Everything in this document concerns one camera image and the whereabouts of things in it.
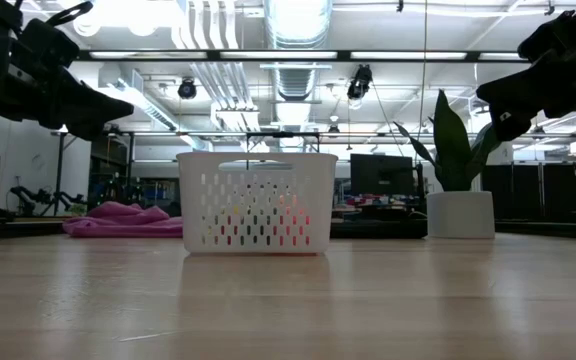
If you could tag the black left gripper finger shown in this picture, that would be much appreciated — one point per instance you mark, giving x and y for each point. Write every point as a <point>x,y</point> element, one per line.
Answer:
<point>95,107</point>
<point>88,131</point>

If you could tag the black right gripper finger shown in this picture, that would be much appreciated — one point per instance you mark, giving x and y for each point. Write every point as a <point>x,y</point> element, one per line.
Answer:
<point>513,92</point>
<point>510,125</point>

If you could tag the black background robot arm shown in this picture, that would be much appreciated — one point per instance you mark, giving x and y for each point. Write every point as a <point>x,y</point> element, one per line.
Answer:
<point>43,196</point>

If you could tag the dark storage shelf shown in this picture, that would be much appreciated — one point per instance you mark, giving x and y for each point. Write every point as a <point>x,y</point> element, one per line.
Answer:
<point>110,165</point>

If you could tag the green snake plant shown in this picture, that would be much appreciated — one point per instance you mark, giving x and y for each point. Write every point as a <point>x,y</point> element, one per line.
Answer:
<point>450,150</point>

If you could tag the black partition panels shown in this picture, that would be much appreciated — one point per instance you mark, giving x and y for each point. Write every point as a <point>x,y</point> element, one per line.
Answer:
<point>558,185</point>

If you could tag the round bright ceiling lamp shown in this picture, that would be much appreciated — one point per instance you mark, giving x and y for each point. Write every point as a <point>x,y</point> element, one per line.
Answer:
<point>88,27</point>
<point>144,22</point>

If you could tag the black hanging spotlight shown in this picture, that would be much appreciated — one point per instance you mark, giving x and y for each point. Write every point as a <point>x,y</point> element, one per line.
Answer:
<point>359,82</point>
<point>187,90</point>

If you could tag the purple cloth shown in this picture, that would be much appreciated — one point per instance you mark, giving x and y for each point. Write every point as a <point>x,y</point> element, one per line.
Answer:
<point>123,222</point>

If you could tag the white plant pot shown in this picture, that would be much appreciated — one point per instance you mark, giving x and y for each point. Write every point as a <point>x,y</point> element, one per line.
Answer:
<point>460,215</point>

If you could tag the black overhead rig bar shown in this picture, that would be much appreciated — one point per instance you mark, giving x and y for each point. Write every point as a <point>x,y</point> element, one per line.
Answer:
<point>213,55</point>

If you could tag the black computer monitor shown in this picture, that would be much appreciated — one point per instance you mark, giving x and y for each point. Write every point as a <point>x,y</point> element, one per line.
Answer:
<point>382,175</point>

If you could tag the black background table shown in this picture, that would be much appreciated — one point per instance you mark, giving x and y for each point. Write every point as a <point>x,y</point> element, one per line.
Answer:
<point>378,230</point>

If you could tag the white perforated plastic basket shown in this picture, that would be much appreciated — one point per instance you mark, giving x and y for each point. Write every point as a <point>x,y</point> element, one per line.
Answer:
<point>258,210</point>

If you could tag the black metal rig frame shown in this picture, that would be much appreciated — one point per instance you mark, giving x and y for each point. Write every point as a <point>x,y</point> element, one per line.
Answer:
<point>59,165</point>

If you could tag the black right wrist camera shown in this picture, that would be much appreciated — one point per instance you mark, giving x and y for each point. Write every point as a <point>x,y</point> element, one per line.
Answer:
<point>548,37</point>

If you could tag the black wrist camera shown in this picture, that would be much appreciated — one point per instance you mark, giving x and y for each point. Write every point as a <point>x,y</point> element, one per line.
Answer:
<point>548,37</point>
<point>50,45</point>

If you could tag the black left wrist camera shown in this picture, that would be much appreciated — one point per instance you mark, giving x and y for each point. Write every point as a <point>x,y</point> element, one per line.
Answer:
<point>50,45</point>

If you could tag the silver ceiling duct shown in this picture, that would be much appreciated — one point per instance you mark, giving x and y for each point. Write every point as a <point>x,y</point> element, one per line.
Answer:
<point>298,20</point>

